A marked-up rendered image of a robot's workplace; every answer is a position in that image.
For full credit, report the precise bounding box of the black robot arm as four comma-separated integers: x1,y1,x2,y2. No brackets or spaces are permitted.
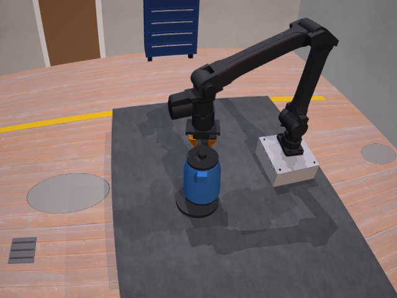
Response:
168,18,339,156

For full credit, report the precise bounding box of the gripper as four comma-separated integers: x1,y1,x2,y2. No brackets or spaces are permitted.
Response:
185,113,220,147

